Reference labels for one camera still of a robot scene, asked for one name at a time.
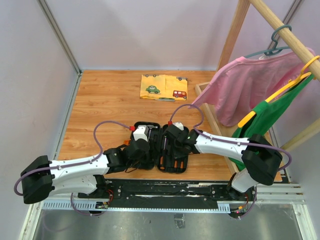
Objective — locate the pink t-shirt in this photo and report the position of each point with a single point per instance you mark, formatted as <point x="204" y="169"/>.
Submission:
<point x="242" y="84"/>

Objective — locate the green tank top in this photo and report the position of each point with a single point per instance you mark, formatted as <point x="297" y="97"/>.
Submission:
<point x="266" y="114"/>

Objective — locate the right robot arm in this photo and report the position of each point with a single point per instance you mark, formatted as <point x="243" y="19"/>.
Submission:
<point x="261" y="160"/>

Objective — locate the black handled screwdriver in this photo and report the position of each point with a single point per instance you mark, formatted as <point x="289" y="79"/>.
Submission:
<point x="163" y="151"/>

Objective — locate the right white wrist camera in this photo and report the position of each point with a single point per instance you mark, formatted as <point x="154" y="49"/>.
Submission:
<point x="175" y="128"/>

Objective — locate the yellow car print cloth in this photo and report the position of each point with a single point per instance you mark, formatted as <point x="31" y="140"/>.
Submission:
<point x="155" y="86"/>

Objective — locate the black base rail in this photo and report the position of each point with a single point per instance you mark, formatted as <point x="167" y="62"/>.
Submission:
<point x="175" y="197"/>

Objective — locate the thin dark metal file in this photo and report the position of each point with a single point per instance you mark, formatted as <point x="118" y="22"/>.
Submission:
<point x="165" y="99"/>

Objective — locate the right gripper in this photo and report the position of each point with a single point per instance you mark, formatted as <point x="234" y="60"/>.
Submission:
<point x="178" y="155"/>

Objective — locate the teal clothes hanger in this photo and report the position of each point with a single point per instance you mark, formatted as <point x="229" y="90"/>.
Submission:
<point x="273" y="49"/>

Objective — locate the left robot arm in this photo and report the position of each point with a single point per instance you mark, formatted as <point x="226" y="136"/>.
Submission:
<point x="44" y="177"/>

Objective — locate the black plastic tool case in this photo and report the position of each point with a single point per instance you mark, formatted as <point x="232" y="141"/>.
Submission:
<point x="155" y="140"/>

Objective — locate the wooden clothes rack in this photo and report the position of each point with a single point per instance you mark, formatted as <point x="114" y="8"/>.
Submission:
<point x="255" y="36"/>

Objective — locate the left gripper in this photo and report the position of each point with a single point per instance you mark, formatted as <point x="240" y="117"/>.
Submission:
<point x="148" y="158"/>

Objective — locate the yellow clothes hanger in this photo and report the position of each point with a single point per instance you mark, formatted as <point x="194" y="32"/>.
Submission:
<point x="281" y="91"/>

